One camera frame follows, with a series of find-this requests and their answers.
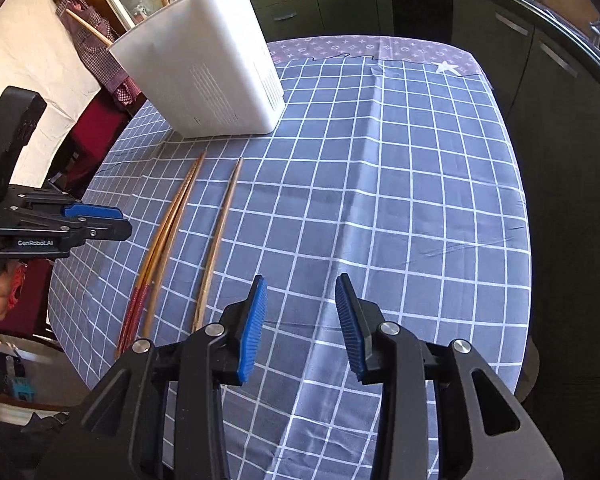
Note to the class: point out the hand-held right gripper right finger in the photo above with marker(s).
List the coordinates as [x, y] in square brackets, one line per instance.
[350, 330]

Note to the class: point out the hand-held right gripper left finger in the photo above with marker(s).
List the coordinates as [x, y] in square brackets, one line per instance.
[252, 330]

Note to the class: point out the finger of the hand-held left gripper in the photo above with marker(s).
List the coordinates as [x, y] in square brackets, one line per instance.
[92, 211]
[110, 232]

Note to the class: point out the brown wooden chopstick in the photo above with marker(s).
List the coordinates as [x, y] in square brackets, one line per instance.
[212, 260]

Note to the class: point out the red-tipped chopstick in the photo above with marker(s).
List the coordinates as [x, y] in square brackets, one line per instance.
[128, 317]
[137, 317]

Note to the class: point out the white plastic utensil holder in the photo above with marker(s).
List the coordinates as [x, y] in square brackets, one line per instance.
[205, 75]

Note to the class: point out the red chair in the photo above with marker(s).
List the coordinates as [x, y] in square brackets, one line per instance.
[100, 130]

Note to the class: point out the blue checked tablecloth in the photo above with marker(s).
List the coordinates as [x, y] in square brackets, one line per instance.
[380, 185]

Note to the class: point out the purple checked apron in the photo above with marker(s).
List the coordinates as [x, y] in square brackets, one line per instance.
[85, 50]

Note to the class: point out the white hanging cloth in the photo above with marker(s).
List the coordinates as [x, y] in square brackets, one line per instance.
[30, 60]

